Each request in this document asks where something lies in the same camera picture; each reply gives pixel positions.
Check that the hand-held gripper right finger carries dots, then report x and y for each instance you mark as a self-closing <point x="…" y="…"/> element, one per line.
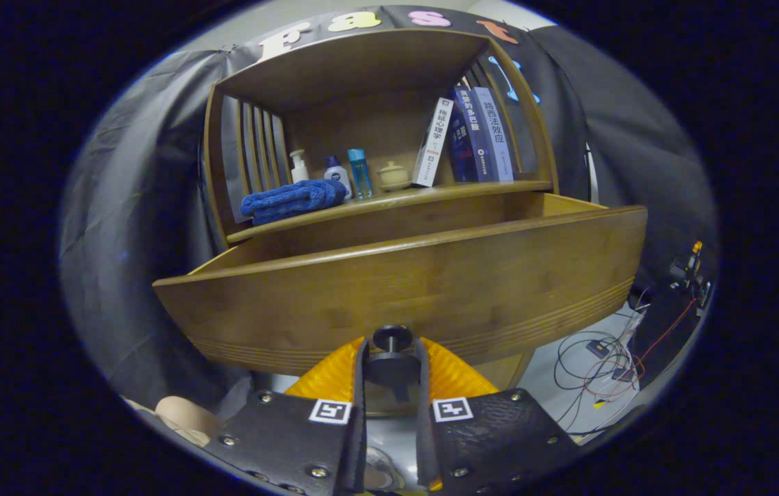
<point x="423" y="441"/>

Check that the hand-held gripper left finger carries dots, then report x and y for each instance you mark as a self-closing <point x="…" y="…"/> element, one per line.
<point x="359" y="413"/>

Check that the black drawer knob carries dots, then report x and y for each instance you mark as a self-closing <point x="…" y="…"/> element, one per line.
<point x="392" y="365"/>

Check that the wooden drawer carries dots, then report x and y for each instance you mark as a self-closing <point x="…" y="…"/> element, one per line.
<point x="396" y="289"/>

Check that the wooden countertop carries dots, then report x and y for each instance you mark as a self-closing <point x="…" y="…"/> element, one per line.
<point x="396" y="200"/>

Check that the wooden cabinet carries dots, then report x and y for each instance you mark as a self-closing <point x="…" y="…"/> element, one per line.
<point x="361" y="69"/>

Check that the small black adapter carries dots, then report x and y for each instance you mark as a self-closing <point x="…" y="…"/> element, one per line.
<point x="598" y="348"/>

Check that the blue folded towel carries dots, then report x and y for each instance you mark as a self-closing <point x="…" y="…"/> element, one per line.
<point x="289" y="200"/>

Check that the clear blue bottle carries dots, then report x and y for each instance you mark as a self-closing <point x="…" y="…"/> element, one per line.
<point x="360" y="176"/>

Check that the white bottle with blue cap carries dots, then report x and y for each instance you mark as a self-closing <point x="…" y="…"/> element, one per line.
<point x="338" y="176"/>

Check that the beige lidded teacup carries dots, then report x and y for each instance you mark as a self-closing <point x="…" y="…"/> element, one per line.
<point x="393" y="176"/>

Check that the white pump bottle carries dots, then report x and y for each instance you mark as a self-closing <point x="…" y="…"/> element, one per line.
<point x="299" y="171"/>

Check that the white book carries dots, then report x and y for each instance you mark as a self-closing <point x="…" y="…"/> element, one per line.
<point x="432" y="145"/>

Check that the dark blue book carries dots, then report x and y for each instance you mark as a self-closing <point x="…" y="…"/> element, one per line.
<point x="475" y="138"/>

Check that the lavender book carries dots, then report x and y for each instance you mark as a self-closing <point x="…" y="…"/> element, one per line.
<point x="499" y="138"/>

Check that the black device with orange tip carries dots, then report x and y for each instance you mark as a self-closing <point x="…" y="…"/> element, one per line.
<point x="689" y="275"/>

